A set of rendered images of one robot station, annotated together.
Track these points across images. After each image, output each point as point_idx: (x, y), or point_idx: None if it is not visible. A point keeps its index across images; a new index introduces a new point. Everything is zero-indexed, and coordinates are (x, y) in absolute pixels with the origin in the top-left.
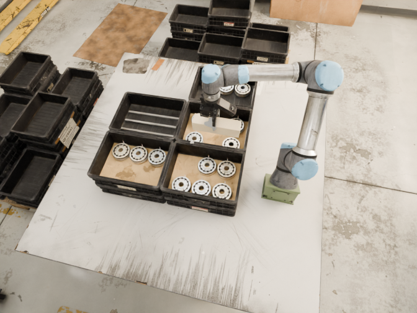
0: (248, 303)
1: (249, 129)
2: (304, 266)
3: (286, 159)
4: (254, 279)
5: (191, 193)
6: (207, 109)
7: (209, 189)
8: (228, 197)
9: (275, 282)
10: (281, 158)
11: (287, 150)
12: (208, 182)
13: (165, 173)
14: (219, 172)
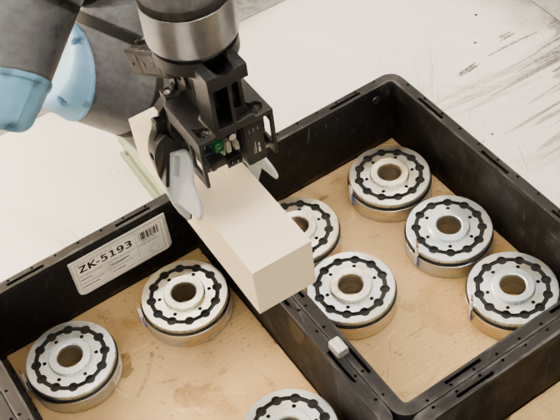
0: (541, 27)
1: (77, 241)
2: (337, 10)
3: (137, 17)
4: (482, 53)
5: (513, 178)
6: (243, 87)
7: (422, 207)
8: (388, 147)
9: (437, 23)
10: (127, 71)
11: (96, 43)
12: (396, 252)
13: (557, 304)
14: (333, 232)
